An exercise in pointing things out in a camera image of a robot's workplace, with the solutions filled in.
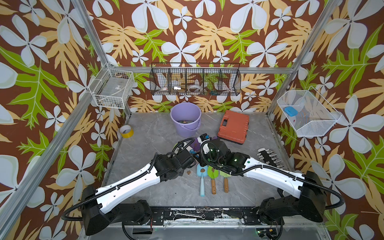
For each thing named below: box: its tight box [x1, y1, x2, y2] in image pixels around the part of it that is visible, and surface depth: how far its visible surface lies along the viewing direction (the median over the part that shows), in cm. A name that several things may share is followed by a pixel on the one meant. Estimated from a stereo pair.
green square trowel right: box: [220, 170, 232, 193], surface depth 86 cm
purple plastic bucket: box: [170, 102, 202, 139], surface depth 102 cm
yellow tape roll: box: [119, 124, 135, 139], surface depth 110 cm
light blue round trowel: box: [196, 163, 208, 197], surface depth 88 cm
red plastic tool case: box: [217, 110, 250, 145], surface depth 107 cm
